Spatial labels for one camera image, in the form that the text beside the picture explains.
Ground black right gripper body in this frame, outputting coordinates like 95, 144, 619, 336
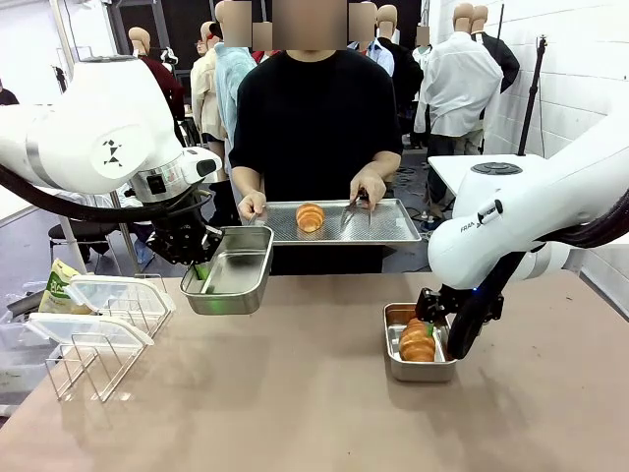
415, 286, 456, 326

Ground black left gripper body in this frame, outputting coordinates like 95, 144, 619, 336
145, 194, 225, 267

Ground steel rectangular container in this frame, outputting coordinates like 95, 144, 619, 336
382, 302, 459, 384
179, 224, 275, 317

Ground translucent plastic lid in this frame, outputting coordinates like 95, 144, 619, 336
63, 273, 177, 319
27, 312, 155, 351

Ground perforated steel baking tray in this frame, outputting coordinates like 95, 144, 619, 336
253, 198, 424, 247

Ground steel tongs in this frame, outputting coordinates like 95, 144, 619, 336
339, 188, 373, 231

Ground person's left forearm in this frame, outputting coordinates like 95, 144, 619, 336
366, 148, 403, 178

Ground person's right forearm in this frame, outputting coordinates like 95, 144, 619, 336
229, 164, 266, 198

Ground person's right hand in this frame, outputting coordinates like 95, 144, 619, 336
237, 190, 268, 223

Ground person's left hand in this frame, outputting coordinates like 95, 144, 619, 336
349, 168, 388, 213

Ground blue plastic bag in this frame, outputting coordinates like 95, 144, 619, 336
135, 239, 158, 265

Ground black office chair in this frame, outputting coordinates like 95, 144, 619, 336
48, 220, 119, 263

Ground yellow green food bag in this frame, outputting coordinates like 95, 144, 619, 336
37, 258, 92, 316

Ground mannequin in beige shirt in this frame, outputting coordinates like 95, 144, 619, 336
189, 22, 230, 144

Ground mannequin in dark red shirt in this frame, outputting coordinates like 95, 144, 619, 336
128, 27, 187, 124

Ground mannequin in light blue shirt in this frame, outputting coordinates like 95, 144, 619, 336
214, 0, 257, 148

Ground person's black T-shirt torso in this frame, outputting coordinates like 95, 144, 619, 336
228, 48, 404, 275

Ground clear plastic storage box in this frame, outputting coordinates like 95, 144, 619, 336
0, 322, 65, 394

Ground mannequin with red collar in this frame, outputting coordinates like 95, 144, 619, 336
250, 22, 284, 65

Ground mannequin in white shirt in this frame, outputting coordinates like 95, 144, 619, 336
415, 2, 505, 153

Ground seated person in black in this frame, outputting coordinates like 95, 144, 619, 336
0, 78, 21, 107

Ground black tripod pole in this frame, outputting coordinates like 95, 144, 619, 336
516, 33, 549, 157

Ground mannequin in black coat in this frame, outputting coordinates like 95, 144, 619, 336
375, 4, 425, 134

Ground person's head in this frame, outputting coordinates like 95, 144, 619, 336
269, 0, 351, 51

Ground mannequin in black jacket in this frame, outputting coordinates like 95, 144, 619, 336
471, 4, 521, 94

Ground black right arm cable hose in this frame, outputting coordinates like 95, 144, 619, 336
445, 189, 629, 361

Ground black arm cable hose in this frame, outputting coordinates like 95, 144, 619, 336
0, 164, 212, 223
445, 189, 629, 361

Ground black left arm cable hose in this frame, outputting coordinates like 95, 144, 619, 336
0, 164, 212, 223

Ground silver wire rack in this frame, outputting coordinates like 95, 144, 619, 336
44, 272, 173, 403

